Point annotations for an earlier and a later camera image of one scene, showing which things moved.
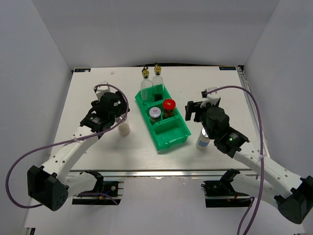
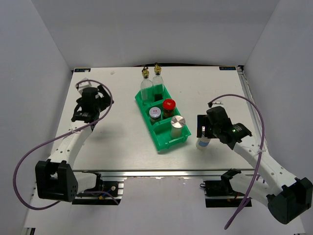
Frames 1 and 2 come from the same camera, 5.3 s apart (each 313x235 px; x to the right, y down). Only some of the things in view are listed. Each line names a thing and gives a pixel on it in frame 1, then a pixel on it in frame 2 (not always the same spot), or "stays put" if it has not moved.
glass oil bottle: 146,86 stays put
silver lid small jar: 155,114 stays put
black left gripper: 122,108 -> 102,90
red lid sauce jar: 168,106 stays put
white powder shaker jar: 124,129 -> 177,123
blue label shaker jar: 203,140 stays put
